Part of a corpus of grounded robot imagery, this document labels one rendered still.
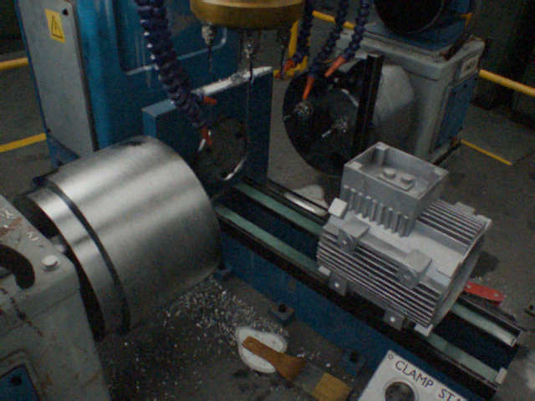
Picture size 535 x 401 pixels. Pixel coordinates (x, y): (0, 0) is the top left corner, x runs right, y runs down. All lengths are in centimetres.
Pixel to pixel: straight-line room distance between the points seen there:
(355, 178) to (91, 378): 44
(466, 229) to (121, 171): 47
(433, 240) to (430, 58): 57
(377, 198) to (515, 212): 73
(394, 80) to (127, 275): 70
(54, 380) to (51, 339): 6
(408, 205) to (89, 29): 57
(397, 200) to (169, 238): 31
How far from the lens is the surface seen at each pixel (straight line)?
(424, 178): 75
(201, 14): 75
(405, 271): 66
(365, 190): 69
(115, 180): 63
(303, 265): 85
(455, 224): 70
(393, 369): 54
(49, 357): 58
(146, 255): 61
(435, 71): 113
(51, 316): 54
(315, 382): 83
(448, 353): 78
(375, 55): 82
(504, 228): 129
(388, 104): 101
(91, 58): 87
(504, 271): 116
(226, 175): 98
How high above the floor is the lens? 150
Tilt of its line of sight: 36 degrees down
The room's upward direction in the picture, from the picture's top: 4 degrees clockwise
